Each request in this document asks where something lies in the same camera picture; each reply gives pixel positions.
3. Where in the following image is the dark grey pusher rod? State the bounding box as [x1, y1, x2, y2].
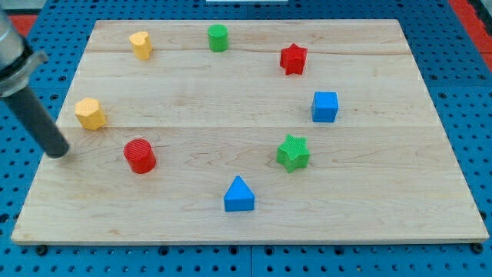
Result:
[3, 87, 69, 159]

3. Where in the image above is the red cylinder block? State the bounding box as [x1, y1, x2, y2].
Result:
[123, 138, 157, 174]

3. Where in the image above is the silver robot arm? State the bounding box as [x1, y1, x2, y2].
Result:
[1, 11, 69, 159]

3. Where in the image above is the wooden board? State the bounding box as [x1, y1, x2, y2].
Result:
[12, 19, 489, 245]

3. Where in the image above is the yellow hexagon block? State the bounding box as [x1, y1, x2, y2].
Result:
[75, 98, 106, 131]

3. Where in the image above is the yellow heart block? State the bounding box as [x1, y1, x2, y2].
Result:
[128, 31, 153, 60]

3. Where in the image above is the green cylinder block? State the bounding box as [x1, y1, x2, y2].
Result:
[208, 24, 228, 52]

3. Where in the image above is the blue triangle block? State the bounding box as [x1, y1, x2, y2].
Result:
[223, 175, 255, 212]

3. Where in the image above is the red star block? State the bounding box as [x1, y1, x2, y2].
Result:
[280, 43, 308, 75]

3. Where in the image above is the green star block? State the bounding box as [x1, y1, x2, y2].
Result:
[276, 134, 310, 173]

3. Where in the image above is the blue cube block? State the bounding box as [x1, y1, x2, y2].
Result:
[311, 92, 339, 123]

